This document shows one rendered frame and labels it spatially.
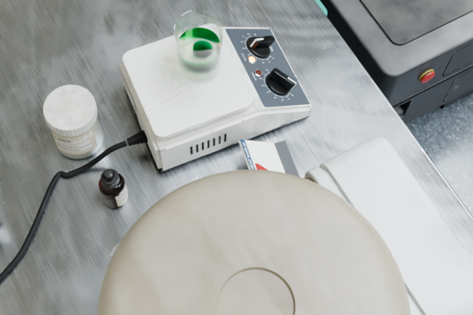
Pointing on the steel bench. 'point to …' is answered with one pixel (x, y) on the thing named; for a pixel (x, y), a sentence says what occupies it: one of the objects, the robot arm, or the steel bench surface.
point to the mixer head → (294, 245)
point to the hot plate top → (183, 89)
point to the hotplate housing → (246, 117)
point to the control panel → (294, 98)
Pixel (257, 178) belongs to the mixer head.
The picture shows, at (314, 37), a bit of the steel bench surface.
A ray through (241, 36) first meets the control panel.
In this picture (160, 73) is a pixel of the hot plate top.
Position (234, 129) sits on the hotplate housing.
